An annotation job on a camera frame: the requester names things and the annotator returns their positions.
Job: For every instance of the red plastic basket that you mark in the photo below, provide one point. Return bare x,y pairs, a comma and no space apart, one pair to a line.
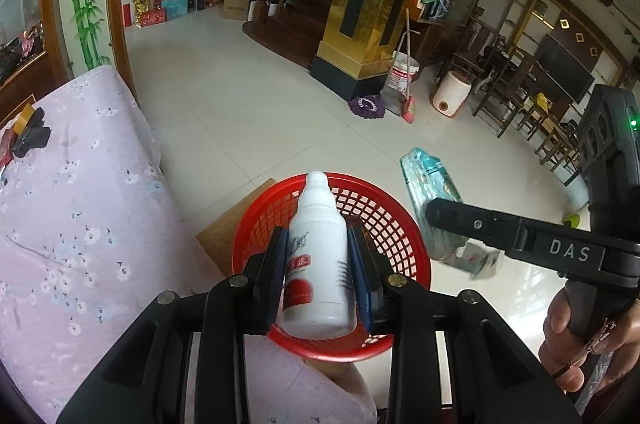
390,231

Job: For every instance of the yellow tape roll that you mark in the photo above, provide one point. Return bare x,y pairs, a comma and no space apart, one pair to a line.
22,119

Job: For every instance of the wooden chair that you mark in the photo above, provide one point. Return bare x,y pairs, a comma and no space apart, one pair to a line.
505,92

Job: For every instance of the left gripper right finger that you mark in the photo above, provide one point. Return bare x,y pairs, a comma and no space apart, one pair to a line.
454,360

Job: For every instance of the white spray bottle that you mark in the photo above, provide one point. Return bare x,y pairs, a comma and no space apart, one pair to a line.
318,301

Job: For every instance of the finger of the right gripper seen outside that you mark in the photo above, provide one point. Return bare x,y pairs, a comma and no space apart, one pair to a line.
579,255

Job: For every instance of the teal wet wipes pack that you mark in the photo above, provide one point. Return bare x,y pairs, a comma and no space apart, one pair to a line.
430,188

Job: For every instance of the purple mop head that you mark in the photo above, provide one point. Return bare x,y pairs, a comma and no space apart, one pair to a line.
368,106

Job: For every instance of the red packet at far end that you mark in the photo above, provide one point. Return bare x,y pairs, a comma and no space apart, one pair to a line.
6,144

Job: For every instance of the white cylinder stool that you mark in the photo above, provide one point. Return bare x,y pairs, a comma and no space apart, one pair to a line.
450,93

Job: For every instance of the black toy pistol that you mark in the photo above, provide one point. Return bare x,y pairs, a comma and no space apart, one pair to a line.
35,135

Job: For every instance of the purple floral tablecloth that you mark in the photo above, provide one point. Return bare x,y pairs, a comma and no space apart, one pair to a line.
90,235

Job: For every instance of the flat cardboard under basket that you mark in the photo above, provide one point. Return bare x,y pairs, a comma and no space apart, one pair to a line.
218,237

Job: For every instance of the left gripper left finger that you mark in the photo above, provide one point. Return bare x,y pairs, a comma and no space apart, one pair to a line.
186,353

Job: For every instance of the wooden sideboard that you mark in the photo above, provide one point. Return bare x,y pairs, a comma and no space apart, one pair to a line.
34,80

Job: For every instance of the white bucket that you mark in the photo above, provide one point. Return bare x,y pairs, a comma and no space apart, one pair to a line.
403,71

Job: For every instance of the cardboard box on floor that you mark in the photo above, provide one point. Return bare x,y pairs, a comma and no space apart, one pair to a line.
235,9

